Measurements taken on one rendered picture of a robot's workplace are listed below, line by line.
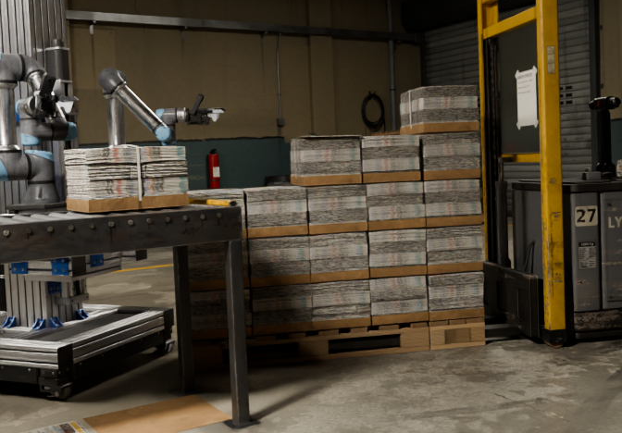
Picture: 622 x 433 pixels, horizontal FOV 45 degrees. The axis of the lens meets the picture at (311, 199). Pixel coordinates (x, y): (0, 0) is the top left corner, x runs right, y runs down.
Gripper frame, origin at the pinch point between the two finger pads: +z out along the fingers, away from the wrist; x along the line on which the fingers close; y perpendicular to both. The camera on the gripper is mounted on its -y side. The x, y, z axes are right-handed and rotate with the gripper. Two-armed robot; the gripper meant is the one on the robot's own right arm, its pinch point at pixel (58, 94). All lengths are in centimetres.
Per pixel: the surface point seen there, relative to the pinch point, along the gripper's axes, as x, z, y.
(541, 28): -198, 73, -57
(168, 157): -33.7, 24.0, 20.4
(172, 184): -34, 27, 30
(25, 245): 22, 37, 54
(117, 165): -13.0, 24.3, 25.3
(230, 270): -49, 48, 60
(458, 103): -183, 39, -22
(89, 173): -3.5, 23.0, 29.1
